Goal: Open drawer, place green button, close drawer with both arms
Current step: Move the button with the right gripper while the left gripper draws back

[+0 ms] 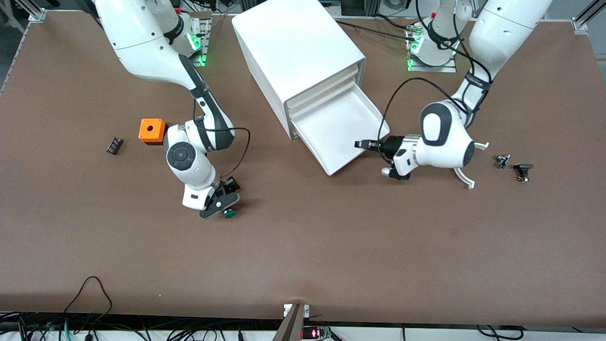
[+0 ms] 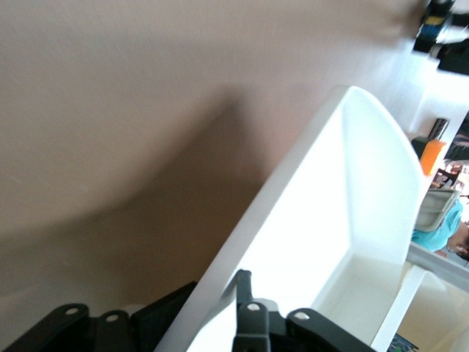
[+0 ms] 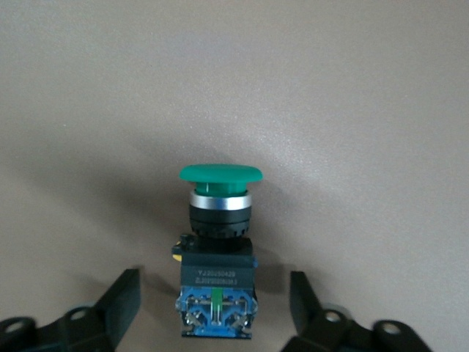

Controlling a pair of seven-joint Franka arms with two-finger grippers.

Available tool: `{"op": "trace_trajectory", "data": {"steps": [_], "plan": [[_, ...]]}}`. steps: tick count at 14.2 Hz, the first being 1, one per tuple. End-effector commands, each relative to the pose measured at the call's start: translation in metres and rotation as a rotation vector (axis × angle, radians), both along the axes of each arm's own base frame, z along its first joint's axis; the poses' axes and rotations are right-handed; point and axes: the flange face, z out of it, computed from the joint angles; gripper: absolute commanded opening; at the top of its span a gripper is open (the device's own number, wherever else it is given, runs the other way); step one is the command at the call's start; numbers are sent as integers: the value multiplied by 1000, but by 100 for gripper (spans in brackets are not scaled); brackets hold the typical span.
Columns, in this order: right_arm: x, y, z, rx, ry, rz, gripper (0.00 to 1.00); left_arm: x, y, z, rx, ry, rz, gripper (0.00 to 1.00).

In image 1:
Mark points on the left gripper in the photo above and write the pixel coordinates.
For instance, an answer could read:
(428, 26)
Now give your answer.
(392, 144)

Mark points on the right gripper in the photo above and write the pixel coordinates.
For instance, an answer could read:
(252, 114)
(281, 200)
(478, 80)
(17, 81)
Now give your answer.
(230, 184)

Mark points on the green push button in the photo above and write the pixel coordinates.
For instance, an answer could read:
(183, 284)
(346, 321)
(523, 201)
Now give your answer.
(230, 213)

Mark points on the white lowest cabinet drawer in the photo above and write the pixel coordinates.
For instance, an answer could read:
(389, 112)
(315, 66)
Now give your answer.
(341, 132)

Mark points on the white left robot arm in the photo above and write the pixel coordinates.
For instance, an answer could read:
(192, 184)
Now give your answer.
(502, 33)

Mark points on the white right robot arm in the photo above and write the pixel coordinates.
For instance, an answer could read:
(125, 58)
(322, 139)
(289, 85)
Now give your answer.
(142, 42)

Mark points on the orange box with hole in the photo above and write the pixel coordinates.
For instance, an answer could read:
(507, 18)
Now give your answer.
(151, 130)

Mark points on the small black terminal block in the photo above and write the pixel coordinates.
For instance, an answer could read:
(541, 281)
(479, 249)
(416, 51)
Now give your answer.
(115, 146)

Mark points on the small grey metal part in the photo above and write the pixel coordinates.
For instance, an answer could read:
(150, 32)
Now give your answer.
(502, 161)

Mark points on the circuit board with red light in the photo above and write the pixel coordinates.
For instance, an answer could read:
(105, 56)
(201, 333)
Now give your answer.
(310, 333)

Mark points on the white curved plastic bracket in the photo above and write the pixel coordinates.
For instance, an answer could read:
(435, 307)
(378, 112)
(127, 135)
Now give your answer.
(466, 180)

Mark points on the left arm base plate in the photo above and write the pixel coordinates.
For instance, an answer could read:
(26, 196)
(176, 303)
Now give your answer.
(445, 69)

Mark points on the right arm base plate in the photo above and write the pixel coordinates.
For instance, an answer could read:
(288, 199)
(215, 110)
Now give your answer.
(205, 47)

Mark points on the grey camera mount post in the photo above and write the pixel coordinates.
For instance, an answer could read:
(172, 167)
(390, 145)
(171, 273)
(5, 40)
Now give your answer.
(291, 327)

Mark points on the small black switch part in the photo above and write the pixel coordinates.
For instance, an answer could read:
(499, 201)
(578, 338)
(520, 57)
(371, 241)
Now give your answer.
(522, 169)

